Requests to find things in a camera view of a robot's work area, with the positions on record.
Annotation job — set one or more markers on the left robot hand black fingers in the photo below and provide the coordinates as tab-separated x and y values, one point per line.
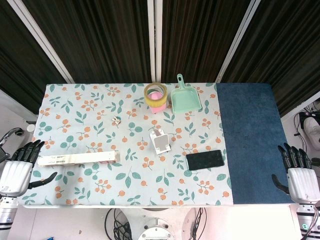
15	177

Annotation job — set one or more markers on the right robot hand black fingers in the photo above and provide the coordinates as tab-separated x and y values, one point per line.
303	185

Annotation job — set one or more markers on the black smartphone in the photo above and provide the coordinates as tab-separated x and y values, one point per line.
205	160

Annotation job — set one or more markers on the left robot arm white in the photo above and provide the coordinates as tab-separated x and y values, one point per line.
7	215

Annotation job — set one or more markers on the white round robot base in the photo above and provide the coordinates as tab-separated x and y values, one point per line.
155	232

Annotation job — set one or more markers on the white phone stand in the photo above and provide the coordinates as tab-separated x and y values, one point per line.
160	143

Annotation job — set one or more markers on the small white round cap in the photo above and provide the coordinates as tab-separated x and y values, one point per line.
30	128

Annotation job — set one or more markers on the white shoe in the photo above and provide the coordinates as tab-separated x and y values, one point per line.
312	130

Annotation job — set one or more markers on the long white cardboard box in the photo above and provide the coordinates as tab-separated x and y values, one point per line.
75	158

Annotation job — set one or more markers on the blue felt cloth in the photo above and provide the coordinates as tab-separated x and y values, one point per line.
250	125

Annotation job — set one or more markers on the floral printed tablecloth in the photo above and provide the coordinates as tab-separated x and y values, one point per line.
100	140

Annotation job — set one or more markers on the mint green dustpan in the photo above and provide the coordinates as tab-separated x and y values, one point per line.
186	100

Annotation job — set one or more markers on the pink block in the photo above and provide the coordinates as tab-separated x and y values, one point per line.
158	110

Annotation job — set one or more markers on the yellow tape roll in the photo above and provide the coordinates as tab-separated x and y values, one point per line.
156	103

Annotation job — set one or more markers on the dark pleated curtain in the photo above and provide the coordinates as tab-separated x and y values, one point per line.
105	37

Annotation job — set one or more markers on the white metal frame post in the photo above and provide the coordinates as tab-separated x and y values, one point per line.
154	40
42	42
237	42

